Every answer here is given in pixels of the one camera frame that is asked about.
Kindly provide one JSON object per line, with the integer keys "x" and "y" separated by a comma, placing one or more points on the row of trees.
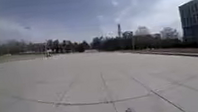
{"x": 86, "y": 45}

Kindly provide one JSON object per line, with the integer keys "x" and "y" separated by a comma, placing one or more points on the grey concrete slab plaza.
{"x": 98, "y": 78}

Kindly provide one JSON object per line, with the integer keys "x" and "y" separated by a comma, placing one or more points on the tall chimney tower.
{"x": 119, "y": 30}

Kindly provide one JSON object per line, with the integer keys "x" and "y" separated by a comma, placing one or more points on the dark multi-storey building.
{"x": 195, "y": 20}

